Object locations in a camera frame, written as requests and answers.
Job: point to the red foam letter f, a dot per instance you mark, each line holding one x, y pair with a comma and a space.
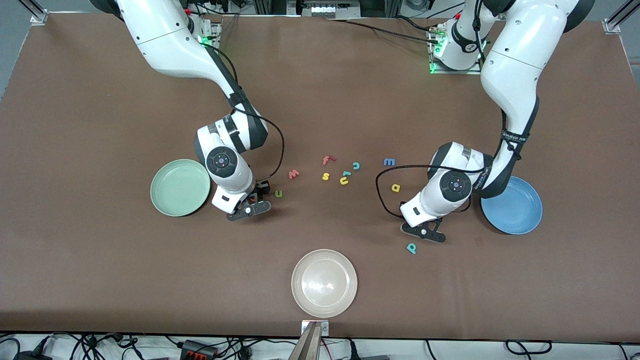
327, 160

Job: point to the teal foam letter p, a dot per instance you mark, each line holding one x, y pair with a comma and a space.
411, 248

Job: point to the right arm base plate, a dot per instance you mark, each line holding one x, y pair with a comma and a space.
212, 35

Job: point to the grey camera mount bar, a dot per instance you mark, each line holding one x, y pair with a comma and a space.
306, 345

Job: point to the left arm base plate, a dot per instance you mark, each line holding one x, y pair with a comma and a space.
475, 71

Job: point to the grey control box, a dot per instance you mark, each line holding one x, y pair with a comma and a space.
324, 9

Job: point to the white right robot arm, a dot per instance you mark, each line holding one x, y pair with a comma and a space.
165, 45

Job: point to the blue plate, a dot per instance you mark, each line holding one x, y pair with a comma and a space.
517, 210

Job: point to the blue foam letter m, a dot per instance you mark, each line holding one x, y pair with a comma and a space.
389, 162

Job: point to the beige plate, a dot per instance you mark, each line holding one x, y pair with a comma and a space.
324, 283

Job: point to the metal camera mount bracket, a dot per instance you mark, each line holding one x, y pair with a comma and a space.
325, 327

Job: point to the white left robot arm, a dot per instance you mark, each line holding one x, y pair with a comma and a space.
515, 65

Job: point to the black orange power strip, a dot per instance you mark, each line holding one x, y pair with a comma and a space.
199, 350

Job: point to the red foam letter w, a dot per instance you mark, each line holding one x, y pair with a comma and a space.
293, 174

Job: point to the light green plate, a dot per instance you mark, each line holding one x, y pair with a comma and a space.
177, 189

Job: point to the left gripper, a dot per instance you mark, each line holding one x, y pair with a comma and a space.
401, 203

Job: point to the aluminium frame post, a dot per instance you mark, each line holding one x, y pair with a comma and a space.
617, 20
39, 15

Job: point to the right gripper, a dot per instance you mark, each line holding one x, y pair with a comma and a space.
259, 191

